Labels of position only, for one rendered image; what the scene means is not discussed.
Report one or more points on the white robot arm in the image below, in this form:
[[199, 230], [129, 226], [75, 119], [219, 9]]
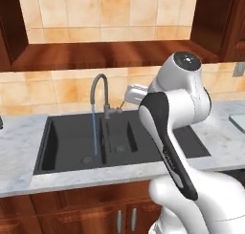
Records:
[[188, 97]]

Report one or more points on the small dark object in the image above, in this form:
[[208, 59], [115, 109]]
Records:
[[1, 122]]

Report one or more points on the wooden base cupboard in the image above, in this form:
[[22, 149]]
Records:
[[16, 215]]

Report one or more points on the wooden cupboard door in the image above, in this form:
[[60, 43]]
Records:
[[86, 222], [143, 217]]

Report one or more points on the grey wall socket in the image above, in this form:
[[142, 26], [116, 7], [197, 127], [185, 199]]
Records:
[[239, 69]]

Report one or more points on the grey curved tap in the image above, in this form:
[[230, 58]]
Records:
[[106, 94]]

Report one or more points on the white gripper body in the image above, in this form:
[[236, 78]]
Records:
[[135, 94]]

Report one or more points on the wooden panel under sink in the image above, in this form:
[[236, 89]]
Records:
[[95, 195]]

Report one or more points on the blue water stream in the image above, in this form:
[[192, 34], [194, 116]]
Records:
[[94, 132]]

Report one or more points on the dark grey double sink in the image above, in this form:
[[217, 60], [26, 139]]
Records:
[[73, 139]]

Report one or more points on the dark wooden wall cupboard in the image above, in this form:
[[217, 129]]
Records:
[[11, 24], [220, 21]]

